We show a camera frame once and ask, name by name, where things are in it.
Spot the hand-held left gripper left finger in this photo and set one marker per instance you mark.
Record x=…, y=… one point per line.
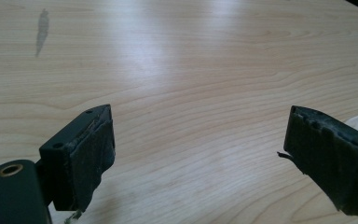
x=80, y=158

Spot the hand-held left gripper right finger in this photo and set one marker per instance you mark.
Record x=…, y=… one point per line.
x=326, y=158

